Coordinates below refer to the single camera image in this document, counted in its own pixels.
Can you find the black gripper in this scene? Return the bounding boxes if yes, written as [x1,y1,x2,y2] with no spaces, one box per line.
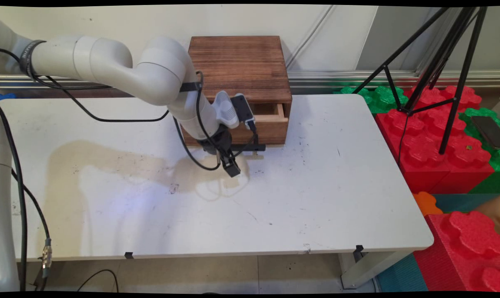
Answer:
[198,124,242,178]

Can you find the brown wooden drawer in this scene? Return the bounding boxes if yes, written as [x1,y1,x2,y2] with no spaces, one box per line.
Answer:
[181,103,290,147]

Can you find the brown wooden drawer cabinet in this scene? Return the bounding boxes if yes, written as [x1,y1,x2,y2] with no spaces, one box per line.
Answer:
[187,36,293,125]

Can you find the green foam block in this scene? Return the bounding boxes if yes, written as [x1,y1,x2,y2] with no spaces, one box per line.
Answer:
[458,107,500,195]
[333,85,409,115]

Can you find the white table leg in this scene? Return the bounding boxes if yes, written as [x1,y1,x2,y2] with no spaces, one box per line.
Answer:
[340,248,415,289]

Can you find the orange foam block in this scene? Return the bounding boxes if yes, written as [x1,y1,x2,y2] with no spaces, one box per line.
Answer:
[413,191,444,216]

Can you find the large red foam block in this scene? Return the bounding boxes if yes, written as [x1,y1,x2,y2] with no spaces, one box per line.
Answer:
[375,85,495,195]

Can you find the teal foam floor mat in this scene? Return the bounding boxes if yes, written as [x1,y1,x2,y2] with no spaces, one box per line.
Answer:
[376,252,429,293]

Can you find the teal foam block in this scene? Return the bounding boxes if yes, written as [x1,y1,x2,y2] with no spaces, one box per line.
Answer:
[431,193,500,214]

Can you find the black tripod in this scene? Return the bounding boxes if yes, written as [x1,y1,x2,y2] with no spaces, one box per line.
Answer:
[352,6,489,155]

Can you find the black bar drawer handle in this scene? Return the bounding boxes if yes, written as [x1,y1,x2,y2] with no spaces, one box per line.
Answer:
[232,143,266,160]

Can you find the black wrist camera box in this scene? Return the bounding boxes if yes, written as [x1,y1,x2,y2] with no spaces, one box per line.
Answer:
[231,94,257,125]

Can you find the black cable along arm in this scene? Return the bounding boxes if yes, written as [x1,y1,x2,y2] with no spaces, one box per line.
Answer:
[0,48,170,123]

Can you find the white wall conduit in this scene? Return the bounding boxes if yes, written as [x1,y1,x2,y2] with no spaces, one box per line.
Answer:
[285,5,336,69]

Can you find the aluminium rail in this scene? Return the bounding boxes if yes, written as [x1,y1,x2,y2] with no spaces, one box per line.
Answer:
[0,70,500,90]

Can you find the black cable on floor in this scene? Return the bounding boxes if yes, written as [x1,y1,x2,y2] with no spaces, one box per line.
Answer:
[76,269,120,293]

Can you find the black cable with metal connector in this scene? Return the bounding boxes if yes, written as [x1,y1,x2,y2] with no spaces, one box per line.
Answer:
[11,169,53,291]

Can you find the thick black cable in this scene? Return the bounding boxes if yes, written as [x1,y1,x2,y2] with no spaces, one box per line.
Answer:
[0,103,28,292]

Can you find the black arm strap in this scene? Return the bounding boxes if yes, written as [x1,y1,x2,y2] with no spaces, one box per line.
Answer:
[19,40,47,80]

